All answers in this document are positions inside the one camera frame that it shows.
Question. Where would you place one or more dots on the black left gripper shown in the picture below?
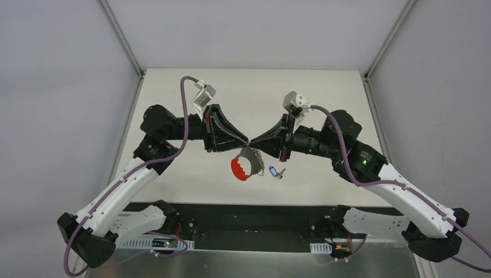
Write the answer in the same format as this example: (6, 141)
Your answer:
(208, 128)

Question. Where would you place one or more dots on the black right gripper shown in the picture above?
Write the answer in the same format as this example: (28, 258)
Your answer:
(286, 136)

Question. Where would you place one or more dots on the metal key holder red handle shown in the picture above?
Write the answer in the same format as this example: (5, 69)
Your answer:
(247, 163)

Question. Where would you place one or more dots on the silver key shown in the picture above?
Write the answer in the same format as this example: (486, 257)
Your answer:
(280, 174)

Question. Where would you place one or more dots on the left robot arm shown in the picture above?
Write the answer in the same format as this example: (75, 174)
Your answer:
(96, 231)

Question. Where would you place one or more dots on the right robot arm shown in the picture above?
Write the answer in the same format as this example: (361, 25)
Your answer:
(428, 228)

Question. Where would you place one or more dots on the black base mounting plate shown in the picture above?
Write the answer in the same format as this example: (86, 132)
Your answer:
(234, 227)

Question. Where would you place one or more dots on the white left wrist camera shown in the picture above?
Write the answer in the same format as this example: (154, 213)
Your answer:
(204, 95)

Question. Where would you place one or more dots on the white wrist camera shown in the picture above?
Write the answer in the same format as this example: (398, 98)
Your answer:
(295, 103)
(204, 95)

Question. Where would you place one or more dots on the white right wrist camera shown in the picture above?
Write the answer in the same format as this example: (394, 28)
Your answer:
(295, 103)

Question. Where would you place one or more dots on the right white cable duct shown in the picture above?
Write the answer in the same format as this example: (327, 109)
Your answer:
(320, 248)

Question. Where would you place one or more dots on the white cable duct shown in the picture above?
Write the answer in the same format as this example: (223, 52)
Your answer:
(157, 243)
(320, 248)

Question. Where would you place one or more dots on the left white cable duct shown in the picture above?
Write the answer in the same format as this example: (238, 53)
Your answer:
(157, 243)

